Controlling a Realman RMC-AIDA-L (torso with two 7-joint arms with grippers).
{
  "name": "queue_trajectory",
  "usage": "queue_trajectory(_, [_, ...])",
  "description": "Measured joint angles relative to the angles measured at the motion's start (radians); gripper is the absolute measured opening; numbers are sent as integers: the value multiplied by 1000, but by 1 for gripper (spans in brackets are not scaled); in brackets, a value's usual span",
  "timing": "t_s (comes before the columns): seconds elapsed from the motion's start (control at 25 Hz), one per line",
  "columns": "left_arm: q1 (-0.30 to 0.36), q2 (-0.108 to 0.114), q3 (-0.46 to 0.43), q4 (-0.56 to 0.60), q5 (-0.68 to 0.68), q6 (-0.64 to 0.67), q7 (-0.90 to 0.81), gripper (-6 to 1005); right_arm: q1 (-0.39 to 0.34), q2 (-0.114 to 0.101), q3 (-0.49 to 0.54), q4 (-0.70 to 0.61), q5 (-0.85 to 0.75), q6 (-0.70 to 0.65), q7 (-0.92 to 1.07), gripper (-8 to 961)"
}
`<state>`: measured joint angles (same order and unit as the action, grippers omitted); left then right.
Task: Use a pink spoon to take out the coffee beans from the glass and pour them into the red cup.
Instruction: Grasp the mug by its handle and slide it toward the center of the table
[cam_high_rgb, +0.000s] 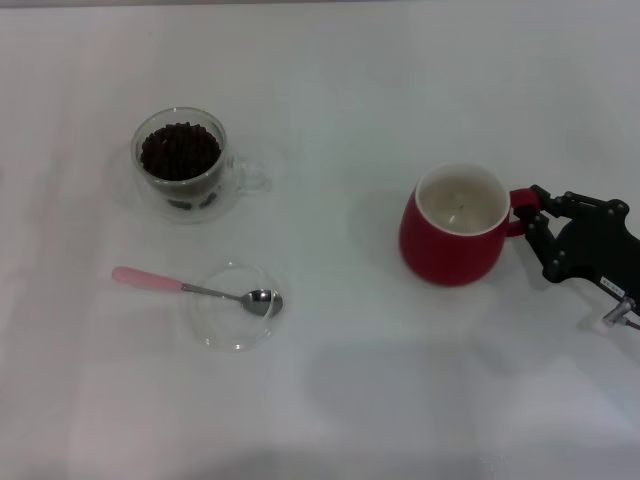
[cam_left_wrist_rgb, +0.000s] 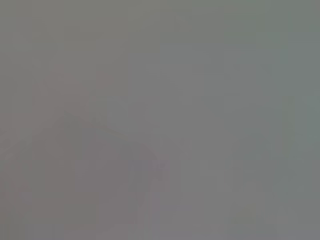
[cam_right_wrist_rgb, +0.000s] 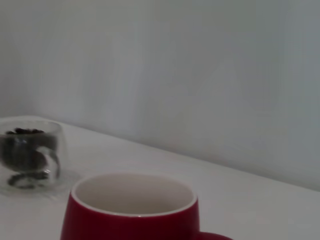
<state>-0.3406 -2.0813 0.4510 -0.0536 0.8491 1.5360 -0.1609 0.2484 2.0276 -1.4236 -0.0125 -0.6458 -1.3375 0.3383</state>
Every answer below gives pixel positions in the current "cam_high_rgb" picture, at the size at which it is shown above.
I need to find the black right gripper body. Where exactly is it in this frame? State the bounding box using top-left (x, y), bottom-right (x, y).
top-left (543, 197), bottom-right (640, 301)

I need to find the red mug white inside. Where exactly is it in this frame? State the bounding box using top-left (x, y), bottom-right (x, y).
top-left (398, 162), bottom-right (542, 288)

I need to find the pile of coffee beans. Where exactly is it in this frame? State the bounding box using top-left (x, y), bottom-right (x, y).
top-left (139, 121), bottom-right (223, 181)

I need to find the pink handled metal spoon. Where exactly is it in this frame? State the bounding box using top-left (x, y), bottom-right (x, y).
top-left (111, 266), bottom-right (284, 318)

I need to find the clear glass saucer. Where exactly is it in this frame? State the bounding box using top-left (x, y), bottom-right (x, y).
top-left (185, 259), bottom-right (287, 354)

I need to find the right gripper cable with plug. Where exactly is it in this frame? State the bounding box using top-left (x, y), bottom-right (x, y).
top-left (602, 294), bottom-right (640, 332)

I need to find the clear glass cup with handle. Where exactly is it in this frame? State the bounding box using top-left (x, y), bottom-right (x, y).
top-left (130, 106), bottom-right (274, 225)

